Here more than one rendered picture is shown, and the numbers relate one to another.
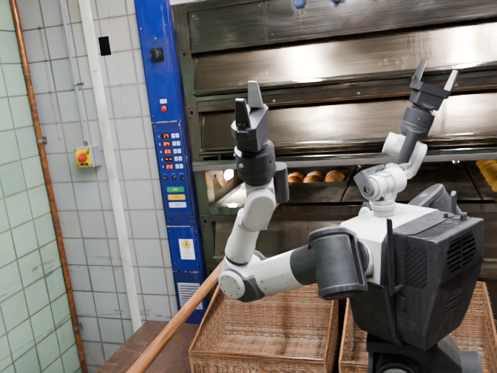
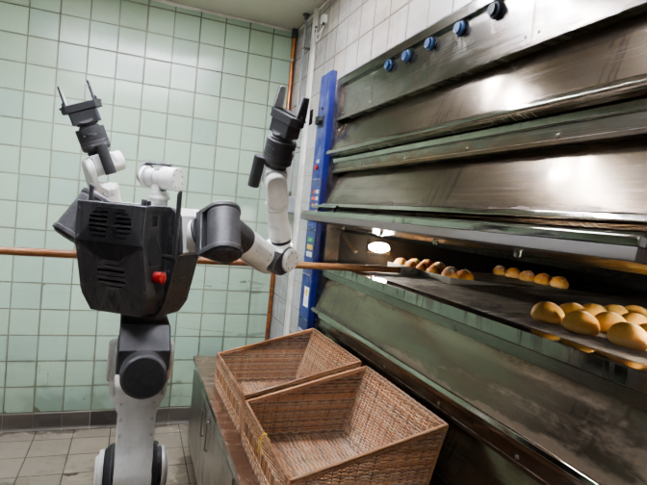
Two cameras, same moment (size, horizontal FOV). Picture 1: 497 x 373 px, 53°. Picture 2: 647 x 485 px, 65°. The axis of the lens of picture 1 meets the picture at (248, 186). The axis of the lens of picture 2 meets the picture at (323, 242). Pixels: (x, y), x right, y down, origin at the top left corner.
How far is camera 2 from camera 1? 1.93 m
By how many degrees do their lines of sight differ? 51
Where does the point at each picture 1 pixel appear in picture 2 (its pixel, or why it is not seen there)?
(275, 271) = not seen: hidden behind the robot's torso
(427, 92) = (275, 118)
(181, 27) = (338, 98)
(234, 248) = not seen: hidden behind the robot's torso
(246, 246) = not seen: hidden behind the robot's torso
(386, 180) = (152, 171)
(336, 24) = (405, 85)
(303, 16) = (390, 80)
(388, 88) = (422, 151)
